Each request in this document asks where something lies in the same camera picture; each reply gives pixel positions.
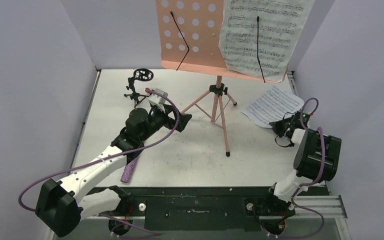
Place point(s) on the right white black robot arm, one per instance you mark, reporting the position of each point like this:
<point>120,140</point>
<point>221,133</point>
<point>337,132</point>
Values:
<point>316,159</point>

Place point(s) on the sheet music page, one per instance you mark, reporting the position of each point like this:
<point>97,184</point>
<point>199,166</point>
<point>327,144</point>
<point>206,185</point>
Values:
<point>258,37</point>
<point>271,106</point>

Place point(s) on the aluminium frame rail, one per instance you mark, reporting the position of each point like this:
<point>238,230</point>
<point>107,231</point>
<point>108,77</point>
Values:
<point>317,207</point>

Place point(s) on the pink folding music stand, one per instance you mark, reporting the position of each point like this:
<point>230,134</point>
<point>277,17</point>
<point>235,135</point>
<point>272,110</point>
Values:
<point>189,36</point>

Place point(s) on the purple glitter microphone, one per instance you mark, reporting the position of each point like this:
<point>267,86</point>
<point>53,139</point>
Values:
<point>128,171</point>

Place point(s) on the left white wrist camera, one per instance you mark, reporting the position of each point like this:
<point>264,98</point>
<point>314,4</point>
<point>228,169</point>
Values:
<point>156,100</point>

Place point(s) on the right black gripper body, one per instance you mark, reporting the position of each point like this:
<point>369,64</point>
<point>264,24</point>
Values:
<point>285,127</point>

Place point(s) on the black microphone shock-mount stand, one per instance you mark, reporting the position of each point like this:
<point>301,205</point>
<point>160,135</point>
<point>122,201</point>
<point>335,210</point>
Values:
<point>135,94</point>

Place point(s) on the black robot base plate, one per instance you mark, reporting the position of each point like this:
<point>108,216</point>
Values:
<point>212,222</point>

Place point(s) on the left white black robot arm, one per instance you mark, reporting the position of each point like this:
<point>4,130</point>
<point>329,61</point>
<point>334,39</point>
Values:
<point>64,203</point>

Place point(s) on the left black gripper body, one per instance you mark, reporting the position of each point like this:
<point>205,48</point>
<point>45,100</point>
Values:
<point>158,119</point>

